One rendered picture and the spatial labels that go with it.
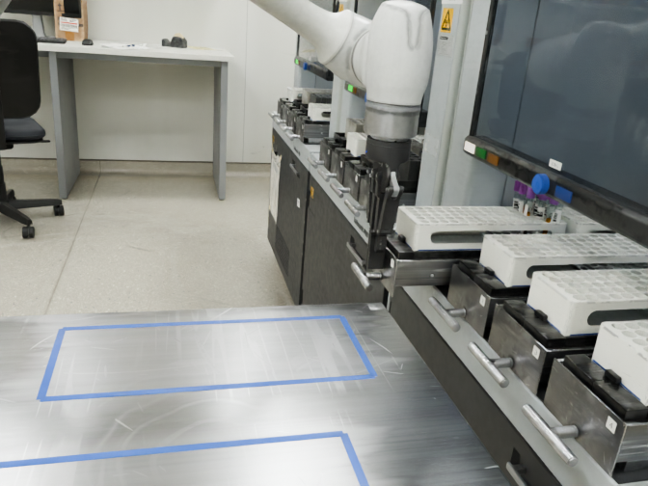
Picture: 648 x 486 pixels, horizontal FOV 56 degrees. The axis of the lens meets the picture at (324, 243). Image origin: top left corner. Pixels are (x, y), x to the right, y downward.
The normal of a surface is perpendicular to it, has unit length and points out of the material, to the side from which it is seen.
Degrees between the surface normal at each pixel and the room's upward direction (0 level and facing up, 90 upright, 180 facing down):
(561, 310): 90
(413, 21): 77
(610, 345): 90
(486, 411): 90
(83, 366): 0
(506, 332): 90
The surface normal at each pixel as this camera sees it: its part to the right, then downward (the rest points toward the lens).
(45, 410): 0.07, -0.93
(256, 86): 0.23, 0.36
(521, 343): -0.97, 0.01
